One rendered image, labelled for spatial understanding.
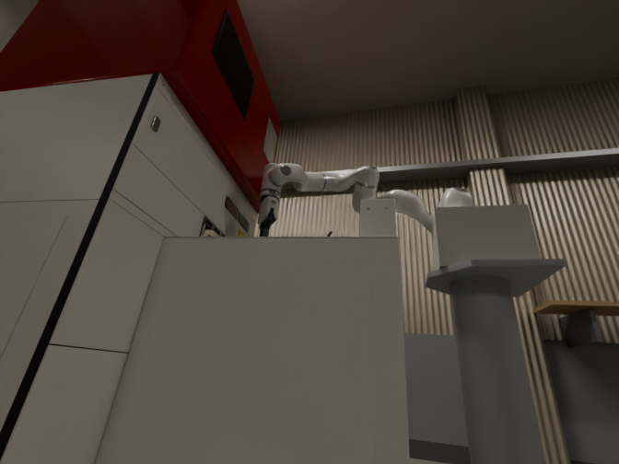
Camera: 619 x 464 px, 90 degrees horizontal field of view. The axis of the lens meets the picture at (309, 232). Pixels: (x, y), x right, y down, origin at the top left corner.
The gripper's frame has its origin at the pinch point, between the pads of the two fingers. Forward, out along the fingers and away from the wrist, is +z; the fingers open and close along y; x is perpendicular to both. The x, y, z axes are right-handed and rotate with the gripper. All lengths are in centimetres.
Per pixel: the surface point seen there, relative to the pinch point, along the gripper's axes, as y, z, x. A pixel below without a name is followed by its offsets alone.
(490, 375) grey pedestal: -55, 44, -45
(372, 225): -49, 11, -12
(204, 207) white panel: -4.8, -1.3, 24.3
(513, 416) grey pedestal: -58, 53, -47
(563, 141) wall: -17, -185, -292
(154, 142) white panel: -27, -4, 43
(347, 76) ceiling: 96, -262, -104
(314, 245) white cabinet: -44.2, 18.9, 2.2
